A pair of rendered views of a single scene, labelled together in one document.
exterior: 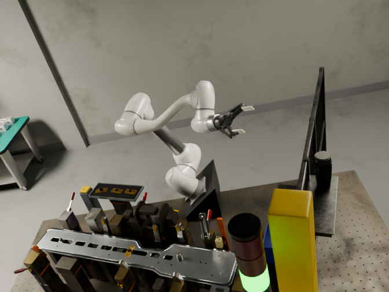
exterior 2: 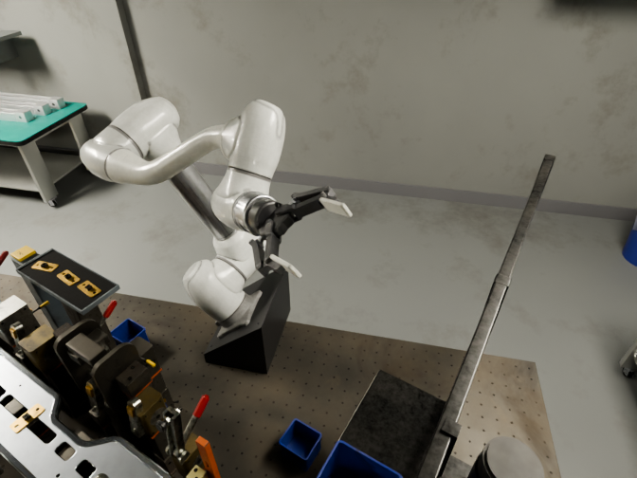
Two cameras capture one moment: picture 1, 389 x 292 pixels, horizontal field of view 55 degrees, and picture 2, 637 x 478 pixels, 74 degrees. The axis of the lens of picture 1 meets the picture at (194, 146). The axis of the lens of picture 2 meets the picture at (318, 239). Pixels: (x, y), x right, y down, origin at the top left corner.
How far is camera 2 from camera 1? 1.22 m
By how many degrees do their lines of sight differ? 5
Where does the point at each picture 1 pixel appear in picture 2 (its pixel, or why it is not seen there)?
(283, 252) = not seen: outside the picture
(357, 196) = (527, 425)
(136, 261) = (23, 450)
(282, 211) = not seen: outside the picture
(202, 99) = (245, 147)
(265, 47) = (449, 102)
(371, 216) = not seen: outside the picture
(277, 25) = (478, 74)
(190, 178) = (227, 290)
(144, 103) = (156, 121)
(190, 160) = (239, 256)
